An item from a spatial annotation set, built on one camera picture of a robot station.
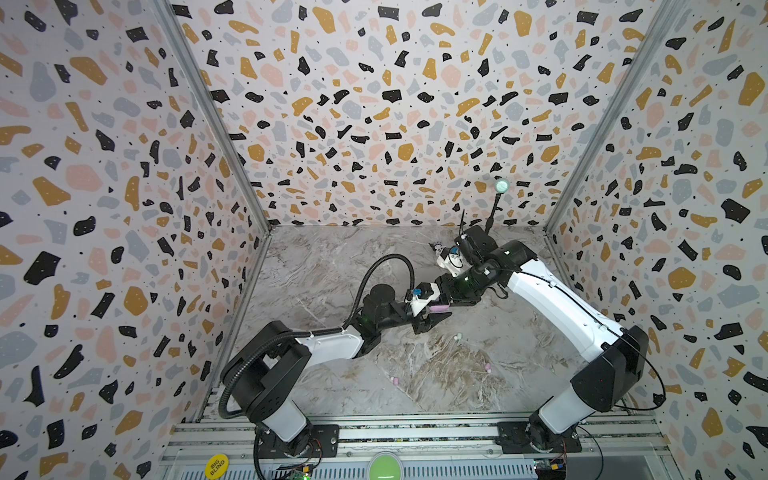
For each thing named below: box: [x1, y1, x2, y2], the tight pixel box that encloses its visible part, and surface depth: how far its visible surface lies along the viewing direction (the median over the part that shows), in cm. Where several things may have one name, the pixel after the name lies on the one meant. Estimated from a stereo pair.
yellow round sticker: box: [204, 454, 229, 480], surface depth 71 cm
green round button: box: [367, 450, 404, 480], surface depth 70 cm
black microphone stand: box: [485, 178, 510, 235], surface depth 89 cm
